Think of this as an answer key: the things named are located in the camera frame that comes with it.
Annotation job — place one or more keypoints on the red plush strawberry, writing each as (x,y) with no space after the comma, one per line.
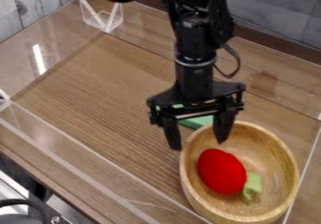
(224,174)

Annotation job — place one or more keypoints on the black metal mount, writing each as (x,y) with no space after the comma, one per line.
(43,211)

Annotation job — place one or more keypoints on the wooden bowl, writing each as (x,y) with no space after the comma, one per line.
(267,156)

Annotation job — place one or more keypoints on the clear acrylic corner bracket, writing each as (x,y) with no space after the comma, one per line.
(103,20)

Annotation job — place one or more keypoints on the green foam block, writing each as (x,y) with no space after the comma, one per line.
(196,120)

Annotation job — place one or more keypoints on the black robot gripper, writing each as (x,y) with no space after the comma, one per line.
(198,90)

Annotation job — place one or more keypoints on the clear acrylic enclosure wall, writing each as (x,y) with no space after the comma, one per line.
(106,192)

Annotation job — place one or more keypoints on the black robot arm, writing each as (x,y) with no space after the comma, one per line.
(202,26)

